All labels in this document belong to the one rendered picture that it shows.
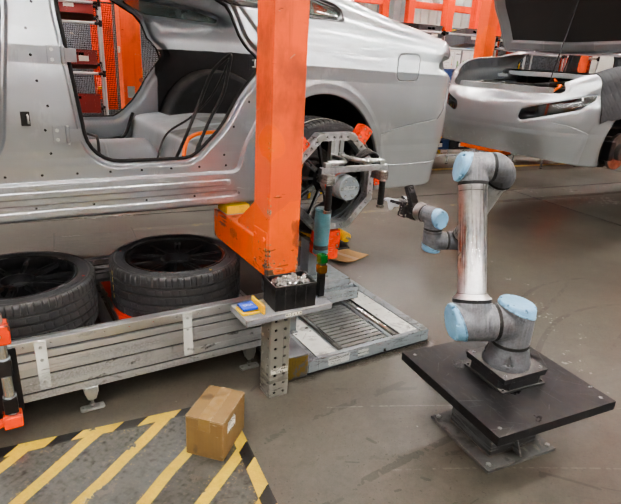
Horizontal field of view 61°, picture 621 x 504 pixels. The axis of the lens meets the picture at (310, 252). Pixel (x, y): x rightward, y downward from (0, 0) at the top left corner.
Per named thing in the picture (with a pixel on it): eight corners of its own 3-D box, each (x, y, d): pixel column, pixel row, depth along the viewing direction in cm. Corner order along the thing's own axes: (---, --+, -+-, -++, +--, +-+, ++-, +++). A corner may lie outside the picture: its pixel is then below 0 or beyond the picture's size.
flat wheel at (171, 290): (191, 262, 326) (190, 226, 318) (265, 297, 285) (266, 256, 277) (88, 292, 279) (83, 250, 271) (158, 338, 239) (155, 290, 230)
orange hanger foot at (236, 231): (240, 231, 308) (241, 173, 296) (282, 262, 266) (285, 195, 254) (213, 235, 300) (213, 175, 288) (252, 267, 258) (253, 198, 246)
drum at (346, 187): (337, 191, 304) (339, 167, 299) (359, 200, 287) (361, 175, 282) (316, 193, 297) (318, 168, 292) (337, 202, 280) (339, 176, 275)
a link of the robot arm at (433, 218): (434, 232, 248) (436, 211, 245) (416, 224, 258) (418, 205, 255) (448, 229, 253) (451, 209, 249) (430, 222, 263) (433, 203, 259)
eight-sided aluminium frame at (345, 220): (363, 221, 321) (371, 130, 302) (369, 224, 315) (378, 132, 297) (284, 231, 294) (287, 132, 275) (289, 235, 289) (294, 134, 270)
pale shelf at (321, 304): (313, 294, 256) (313, 288, 255) (332, 308, 242) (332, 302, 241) (230, 311, 235) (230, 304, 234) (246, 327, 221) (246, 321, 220)
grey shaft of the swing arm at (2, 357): (26, 417, 217) (8, 308, 199) (27, 425, 212) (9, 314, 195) (1, 424, 212) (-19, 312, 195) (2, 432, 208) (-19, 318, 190)
